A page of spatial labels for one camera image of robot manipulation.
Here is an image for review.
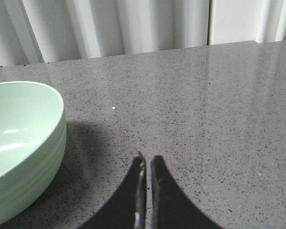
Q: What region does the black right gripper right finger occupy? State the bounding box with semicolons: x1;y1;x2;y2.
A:
151;156;221;229

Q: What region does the green ribbed bowl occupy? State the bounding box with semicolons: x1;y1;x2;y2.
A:
0;81;66;225

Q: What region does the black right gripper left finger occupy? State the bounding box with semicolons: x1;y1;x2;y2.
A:
80;152;146;229

